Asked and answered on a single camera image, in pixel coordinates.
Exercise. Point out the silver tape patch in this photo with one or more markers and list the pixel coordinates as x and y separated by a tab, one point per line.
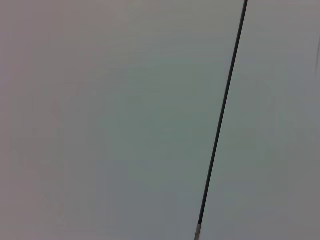
198	232

